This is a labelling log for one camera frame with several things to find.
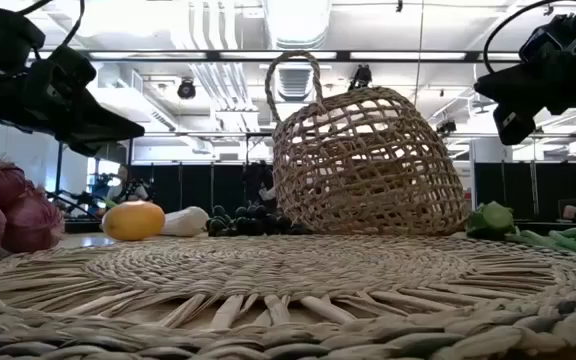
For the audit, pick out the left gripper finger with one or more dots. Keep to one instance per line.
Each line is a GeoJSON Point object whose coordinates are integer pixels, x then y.
{"type": "Point", "coordinates": [90, 149]}
{"type": "Point", "coordinates": [98, 130]}

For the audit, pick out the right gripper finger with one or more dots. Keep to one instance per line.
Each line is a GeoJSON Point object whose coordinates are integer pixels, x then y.
{"type": "Point", "coordinates": [500, 86]}
{"type": "Point", "coordinates": [514, 122]}

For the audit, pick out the round orange fruit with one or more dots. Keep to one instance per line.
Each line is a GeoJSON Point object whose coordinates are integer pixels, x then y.
{"type": "Point", "coordinates": [133, 221]}

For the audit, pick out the white and green leek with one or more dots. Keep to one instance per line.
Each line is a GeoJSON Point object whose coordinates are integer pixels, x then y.
{"type": "Point", "coordinates": [185, 221]}

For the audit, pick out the dark grape bunch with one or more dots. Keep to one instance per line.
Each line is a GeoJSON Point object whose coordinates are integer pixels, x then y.
{"type": "Point", "coordinates": [248, 222]}

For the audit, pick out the woven wicker basket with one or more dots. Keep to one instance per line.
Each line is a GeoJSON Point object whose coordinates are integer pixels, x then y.
{"type": "Point", "coordinates": [288, 270]}

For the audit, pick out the background black robot arm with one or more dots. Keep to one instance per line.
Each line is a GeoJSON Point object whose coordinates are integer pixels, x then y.
{"type": "Point", "coordinates": [83, 200]}

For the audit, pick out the person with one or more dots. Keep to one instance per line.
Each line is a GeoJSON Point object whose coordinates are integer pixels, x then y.
{"type": "Point", "coordinates": [128, 187]}
{"type": "Point", "coordinates": [258, 180]}

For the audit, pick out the black ceiling fixture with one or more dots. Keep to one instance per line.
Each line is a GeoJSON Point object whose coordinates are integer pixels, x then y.
{"type": "Point", "coordinates": [446, 127]}

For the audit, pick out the black room divider panel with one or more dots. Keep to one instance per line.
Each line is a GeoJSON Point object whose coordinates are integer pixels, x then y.
{"type": "Point", "coordinates": [528, 190]}
{"type": "Point", "coordinates": [198, 187]}

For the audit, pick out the black round ceiling lamp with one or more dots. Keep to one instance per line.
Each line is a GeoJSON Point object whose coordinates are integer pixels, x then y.
{"type": "Point", "coordinates": [186, 89]}

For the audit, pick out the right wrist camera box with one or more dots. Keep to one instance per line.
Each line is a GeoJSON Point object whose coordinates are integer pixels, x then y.
{"type": "Point", "coordinates": [543, 45]}

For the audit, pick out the black aluminium table frame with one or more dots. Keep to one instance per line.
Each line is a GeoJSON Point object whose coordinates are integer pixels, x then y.
{"type": "Point", "coordinates": [83, 226]}

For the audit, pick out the black overhead camera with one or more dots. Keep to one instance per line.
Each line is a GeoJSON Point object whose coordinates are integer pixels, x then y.
{"type": "Point", "coordinates": [361, 77]}

